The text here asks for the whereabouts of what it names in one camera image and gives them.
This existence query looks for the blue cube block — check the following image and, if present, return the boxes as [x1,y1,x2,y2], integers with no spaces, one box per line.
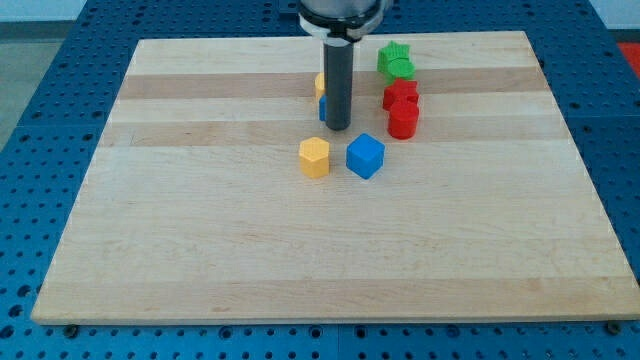
[346,133,386,179]

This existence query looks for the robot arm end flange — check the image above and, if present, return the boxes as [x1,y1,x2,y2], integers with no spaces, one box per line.
[298,0,393,46]

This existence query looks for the blue triangle block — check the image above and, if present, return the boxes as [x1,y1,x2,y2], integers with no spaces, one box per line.
[318,94,326,122]

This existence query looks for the yellow hexagon block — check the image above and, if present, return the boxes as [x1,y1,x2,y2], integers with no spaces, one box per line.
[298,137,330,178]

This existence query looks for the yellow block behind rod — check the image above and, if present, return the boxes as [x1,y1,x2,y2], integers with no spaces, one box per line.
[314,72,325,101]

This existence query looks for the red cylinder block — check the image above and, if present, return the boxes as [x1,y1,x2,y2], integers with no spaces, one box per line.
[388,100,420,140]

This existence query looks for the red star block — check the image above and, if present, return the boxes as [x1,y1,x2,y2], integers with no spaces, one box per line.
[382,78,420,111]

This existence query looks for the light wooden board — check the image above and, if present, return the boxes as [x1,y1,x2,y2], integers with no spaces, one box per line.
[31,31,639,325]

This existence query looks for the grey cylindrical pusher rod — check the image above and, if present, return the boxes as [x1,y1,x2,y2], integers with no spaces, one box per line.
[323,39,353,131]

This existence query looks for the green cylinder block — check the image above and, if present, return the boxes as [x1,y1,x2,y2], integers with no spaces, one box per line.
[385,59,415,85]

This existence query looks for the green star block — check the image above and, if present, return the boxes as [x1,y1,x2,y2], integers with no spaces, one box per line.
[377,41,410,73]

